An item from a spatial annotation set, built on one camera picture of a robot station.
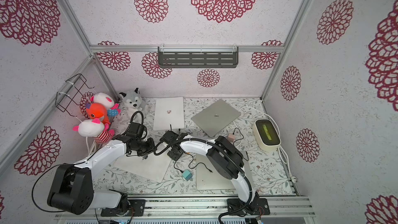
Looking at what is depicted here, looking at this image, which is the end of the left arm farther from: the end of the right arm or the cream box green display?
the cream box green display

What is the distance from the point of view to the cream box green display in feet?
3.00

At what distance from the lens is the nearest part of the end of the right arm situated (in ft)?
2.21

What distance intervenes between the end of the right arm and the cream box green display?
0.49 meters

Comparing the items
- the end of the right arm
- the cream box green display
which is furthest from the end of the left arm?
the cream box green display
